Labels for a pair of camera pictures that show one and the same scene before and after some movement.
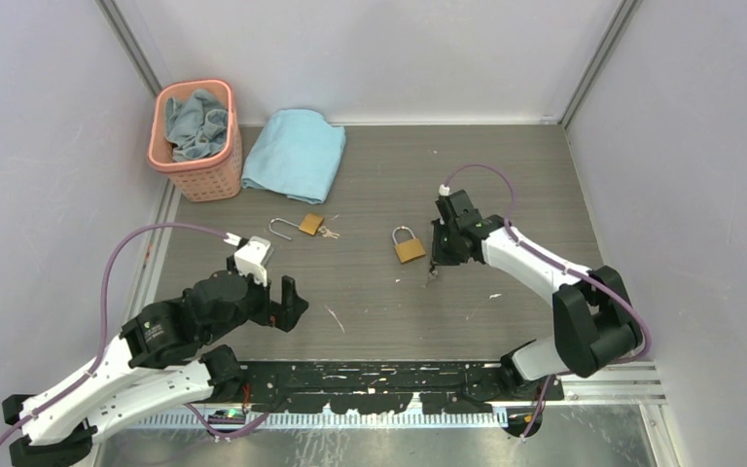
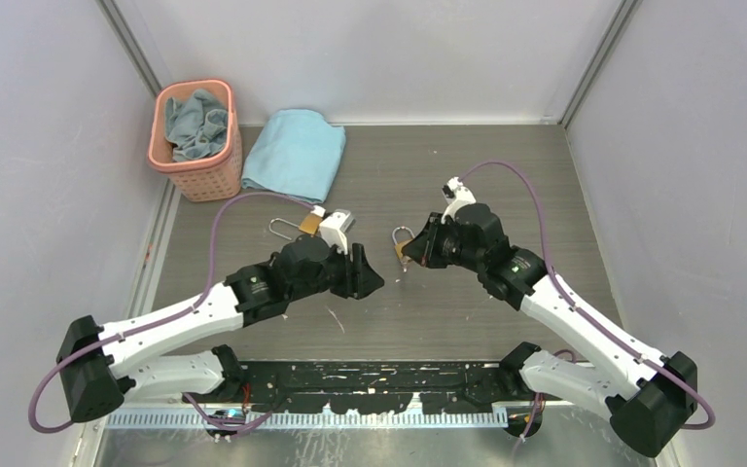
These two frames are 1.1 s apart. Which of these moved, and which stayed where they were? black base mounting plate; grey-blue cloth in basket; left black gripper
Moved: left black gripper
Stayed: black base mounting plate; grey-blue cloth in basket
